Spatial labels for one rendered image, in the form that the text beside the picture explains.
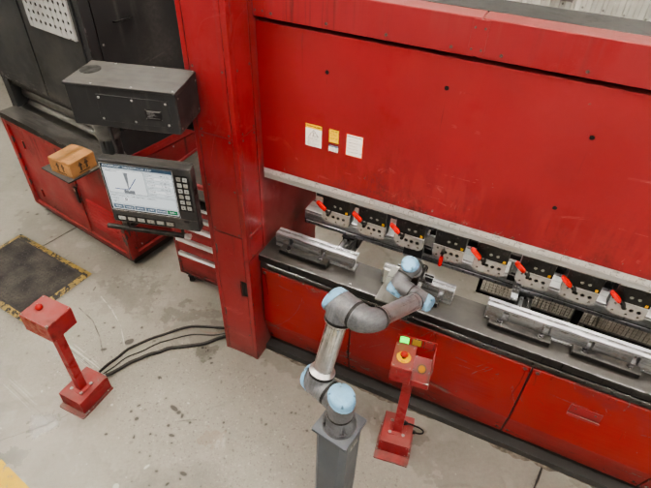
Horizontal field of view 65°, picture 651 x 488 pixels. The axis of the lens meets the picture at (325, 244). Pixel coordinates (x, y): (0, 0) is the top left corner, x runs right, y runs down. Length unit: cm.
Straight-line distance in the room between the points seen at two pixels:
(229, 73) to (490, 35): 105
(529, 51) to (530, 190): 57
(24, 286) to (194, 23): 278
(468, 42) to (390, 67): 33
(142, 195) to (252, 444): 158
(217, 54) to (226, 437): 213
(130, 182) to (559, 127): 185
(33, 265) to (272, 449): 251
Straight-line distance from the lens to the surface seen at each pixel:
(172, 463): 326
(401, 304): 211
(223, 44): 228
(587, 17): 220
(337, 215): 264
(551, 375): 280
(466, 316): 275
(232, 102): 237
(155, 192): 253
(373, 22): 215
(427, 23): 208
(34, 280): 453
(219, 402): 340
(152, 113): 233
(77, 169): 366
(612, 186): 224
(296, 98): 243
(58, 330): 304
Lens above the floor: 284
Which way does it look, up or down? 40 degrees down
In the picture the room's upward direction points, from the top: 2 degrees clockwise
